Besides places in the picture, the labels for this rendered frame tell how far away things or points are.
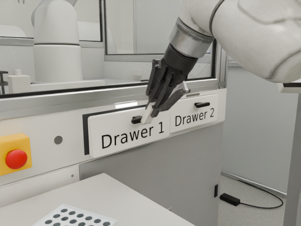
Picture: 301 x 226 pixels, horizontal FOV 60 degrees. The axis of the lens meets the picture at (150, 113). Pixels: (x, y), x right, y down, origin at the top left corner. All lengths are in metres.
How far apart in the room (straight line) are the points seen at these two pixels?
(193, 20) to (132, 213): 0.41
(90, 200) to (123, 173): 0.23
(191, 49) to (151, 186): 0.54
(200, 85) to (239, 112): 1.35
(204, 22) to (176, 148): 0.57
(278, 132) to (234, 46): 1.84
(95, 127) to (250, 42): 0.43
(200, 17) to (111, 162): 0.48
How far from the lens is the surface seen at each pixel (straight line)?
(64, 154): 0.71
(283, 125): 2.23
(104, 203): 0.62
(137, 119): 0.71
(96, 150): 0.70
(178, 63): 0.58
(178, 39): 0.57
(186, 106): 0.95
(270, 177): 2.39
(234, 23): 0.45
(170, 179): 1.01
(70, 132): 0.70
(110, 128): 0.71
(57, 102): 0.68
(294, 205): 1.55
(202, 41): 0.56
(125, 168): 0.83
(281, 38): 0.41
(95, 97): 0.72
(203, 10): 0.51
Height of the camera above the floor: 1.08
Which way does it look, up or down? 12 degrees down
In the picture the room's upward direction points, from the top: straight up
